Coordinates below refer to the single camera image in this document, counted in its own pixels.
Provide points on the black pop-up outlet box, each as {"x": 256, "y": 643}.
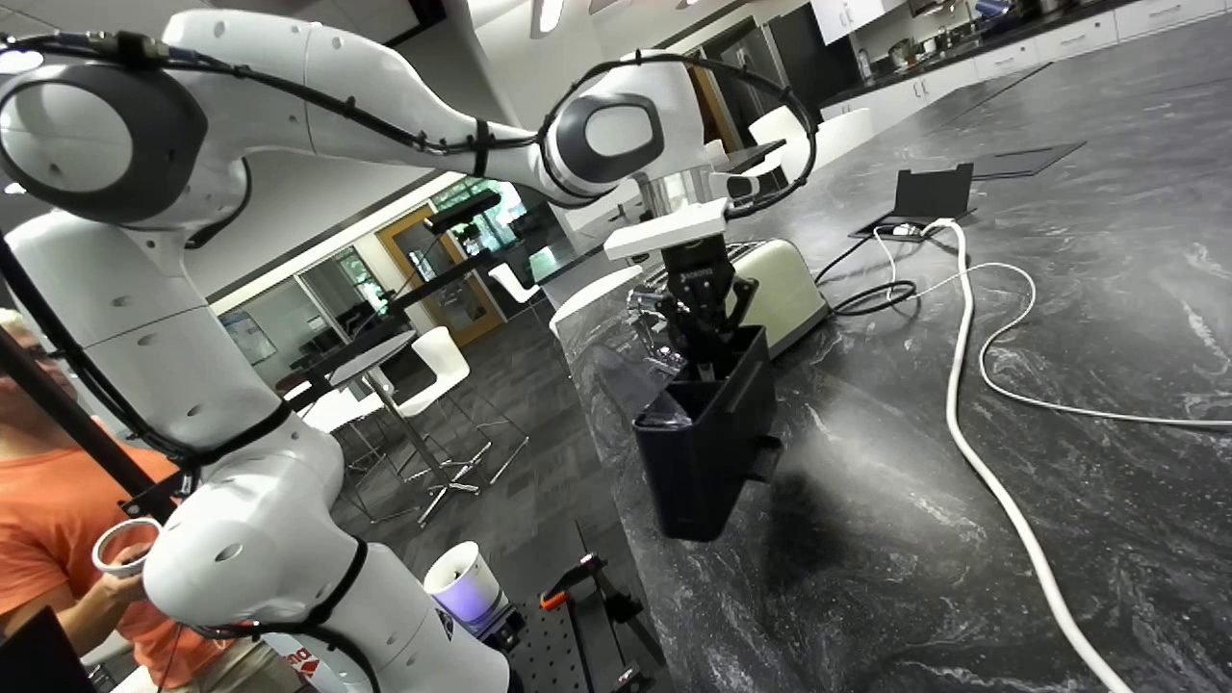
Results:
{"x": 933, "y": 194}

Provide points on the clear plastic cup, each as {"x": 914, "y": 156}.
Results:
{"x": 122, "y": 547}

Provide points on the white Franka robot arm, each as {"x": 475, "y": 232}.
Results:
{"x": 129, "y": 348}

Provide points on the person in orange shirt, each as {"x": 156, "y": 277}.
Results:
{"x": 41, "y": 512}

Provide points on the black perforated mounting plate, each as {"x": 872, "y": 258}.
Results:
{"x": 591, "y": 656}

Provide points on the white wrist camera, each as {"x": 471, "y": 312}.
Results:
{"x": 659, "y": 232}

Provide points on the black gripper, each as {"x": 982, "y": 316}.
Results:
{"x": 696, "y": 263}

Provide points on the white paper cup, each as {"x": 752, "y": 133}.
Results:
{"x": 462, "y": 591}

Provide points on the cream and chrome toaster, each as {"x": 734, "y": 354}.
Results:
{"x": 792, "y": 289}

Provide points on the black rectangular holder box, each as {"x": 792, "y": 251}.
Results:
{"x": 706, "y": 449}

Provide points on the person's hand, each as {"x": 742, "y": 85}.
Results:
{"x": 109, "y": 607}

